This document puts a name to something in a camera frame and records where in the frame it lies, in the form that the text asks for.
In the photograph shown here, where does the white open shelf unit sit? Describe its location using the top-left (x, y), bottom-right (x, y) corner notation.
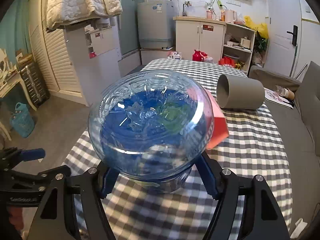
top-left (222, 23), bottom-right (256, 74)

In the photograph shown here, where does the grey sofa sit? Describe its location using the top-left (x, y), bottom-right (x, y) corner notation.
top-left (248, 62), bottom-right (319, 229)

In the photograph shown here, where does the grey cylindrical cup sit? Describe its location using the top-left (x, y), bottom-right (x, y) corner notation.
top-left (216, 74), bottom-right (265, 110)

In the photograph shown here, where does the white quilted jacket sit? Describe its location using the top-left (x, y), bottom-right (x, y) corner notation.
top-left (46, 0), bottom-right (123, 31)

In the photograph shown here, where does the white pink package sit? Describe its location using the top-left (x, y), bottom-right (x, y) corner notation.
top-left (168, 51), bottom-right (182, 60)

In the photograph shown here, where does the red shopping bag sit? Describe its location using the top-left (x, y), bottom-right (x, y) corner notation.
top-left (219, 56), bottom-right (235, 68)

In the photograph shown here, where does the pink kettle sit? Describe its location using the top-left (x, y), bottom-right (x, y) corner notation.
top-left (225, 9), bottom-right (237, 24)

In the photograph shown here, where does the white two-door cabinet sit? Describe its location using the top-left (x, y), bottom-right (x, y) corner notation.
top-left (173, 16), bottom-right (226, 63)

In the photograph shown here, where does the blue cut bottle cup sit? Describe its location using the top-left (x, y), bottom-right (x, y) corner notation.
top-left (88, 69), bottom-right (214, 193)

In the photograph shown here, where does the grey washing machine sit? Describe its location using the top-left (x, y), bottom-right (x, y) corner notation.
top-left (137, 0), bottom-right (175, 49)

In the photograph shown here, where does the chrome faucet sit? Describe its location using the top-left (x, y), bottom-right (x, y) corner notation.
top-left (182, 1), bottom-right (192, 17)

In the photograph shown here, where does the white door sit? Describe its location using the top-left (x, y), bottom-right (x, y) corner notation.
top-left (264, 0), bottom-right (301, 76)

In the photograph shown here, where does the yellow plastic bag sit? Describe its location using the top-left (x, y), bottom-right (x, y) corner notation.
top-left (244, 16), bottom-right (268, 39)

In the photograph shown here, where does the magazine on sofa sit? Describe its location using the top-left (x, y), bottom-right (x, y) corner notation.
top-left (264, 88), bottom-right (293, 109)

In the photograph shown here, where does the white grey wardrobe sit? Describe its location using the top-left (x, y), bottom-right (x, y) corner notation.
top-left (65, 27), bottom-right (120, 106)

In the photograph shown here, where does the red thermos jug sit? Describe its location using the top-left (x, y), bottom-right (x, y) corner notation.
top-left (192, 50), bottom-right (207, 62)

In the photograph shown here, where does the black door handle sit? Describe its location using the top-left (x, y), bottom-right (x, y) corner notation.
top-left (287, 25), bottom-right (298, 47)

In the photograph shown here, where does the grey white checkered tablecloth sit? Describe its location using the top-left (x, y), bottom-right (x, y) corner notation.
top-left (62, 58), bottom-right (293, 240)

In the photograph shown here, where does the paper cup on sofa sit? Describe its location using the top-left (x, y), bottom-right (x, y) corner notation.
top-left (276, 85), bottom-right (295, 101)

